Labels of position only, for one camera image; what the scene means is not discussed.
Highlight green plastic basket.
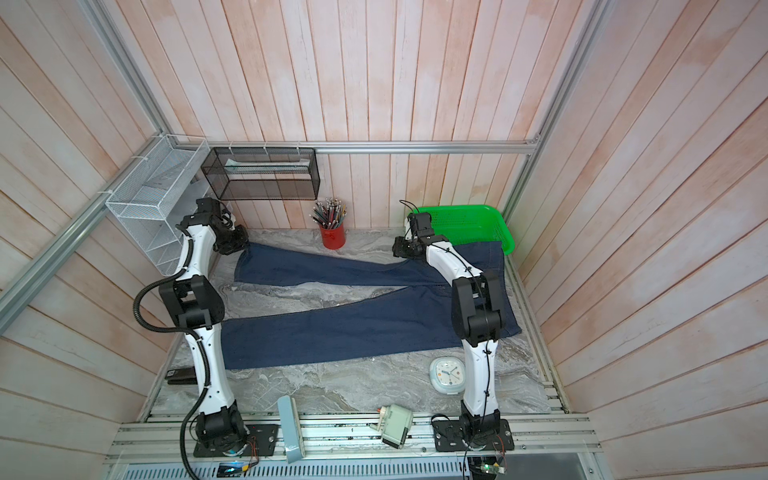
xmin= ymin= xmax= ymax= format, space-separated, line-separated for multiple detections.
xmin=419 ymin=205 xmax=515 ymax=255

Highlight dark blue denim trousers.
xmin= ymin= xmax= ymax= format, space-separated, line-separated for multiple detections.
xmin=220 ymin=239 xmax=522 ymax=371

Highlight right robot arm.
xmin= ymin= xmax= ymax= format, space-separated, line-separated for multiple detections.
xmin=393 ymin=209 xmax=505 ymax=449

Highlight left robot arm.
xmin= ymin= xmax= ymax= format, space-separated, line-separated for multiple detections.
xmin=159 ymin=197 xmax=248 ymax=455

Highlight red pencil cup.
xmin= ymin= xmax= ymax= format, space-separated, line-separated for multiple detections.
xmin=320 ymin=224 xmax=346 ymax=250

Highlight coloured pencils bunch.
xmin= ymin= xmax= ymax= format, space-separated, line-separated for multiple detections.
xmin=310 ymin=198 xmax=346 ymax=230

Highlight white alarm clock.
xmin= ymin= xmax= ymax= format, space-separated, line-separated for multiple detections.
xmin=429 ymin=356 xmax=466 ymax=395

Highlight black stapler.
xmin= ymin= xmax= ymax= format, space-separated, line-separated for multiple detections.
xmin=165 ymin=367 xmax=197 ymax=385

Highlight grey white small device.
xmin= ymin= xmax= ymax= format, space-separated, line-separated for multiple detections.
xmin=375 ymin=404 xmax=414 ymax=449

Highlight light blue flat block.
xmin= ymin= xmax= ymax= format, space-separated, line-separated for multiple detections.
xmin=277 ymin=395 xmax=305 ymax=464

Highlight black corrugated cable hose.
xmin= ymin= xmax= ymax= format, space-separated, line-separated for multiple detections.
xmin=131 ymin=236 xmax=211 ymax=480

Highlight black mesh wall basket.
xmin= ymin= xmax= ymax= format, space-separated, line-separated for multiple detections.
xmin=201 ymin=146 xmax=321 ymax=201

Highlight white wire mesh shelf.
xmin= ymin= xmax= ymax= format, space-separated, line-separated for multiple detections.
xmin=106 ymin=134 xmax=213 ymax=276

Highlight aluminium frame rail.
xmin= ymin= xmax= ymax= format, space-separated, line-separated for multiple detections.
xmin=167 ymin=139 xmax=539 ymax=156

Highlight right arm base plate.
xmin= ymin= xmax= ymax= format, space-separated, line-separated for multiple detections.
xmin=430 ymin=415 xmax=515 ymax=453

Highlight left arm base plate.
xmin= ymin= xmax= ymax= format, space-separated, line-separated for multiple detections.
xmin=193 ymin=423 xmax=279 ymax=458

